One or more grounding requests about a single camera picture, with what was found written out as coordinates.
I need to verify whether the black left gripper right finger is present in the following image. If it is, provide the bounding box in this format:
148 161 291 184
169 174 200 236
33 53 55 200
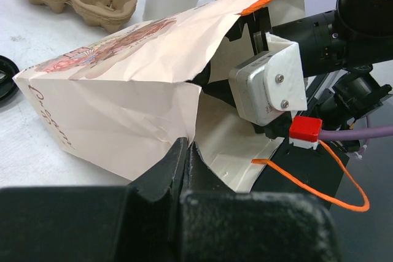
187 142 234 193

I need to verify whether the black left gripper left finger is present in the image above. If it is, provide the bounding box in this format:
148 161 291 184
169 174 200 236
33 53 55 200
127 137 188 204

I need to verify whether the beige paper takeout bag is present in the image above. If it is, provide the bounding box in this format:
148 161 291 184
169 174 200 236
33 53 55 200
12 0 371 213

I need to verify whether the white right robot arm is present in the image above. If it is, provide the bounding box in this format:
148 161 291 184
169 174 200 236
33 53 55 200
227 0 392 141

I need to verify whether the black plastic cup lid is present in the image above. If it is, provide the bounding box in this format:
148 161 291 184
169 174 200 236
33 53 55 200
1 56 20 107

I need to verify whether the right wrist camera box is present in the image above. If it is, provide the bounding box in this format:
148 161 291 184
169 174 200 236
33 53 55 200
228 33 307 126

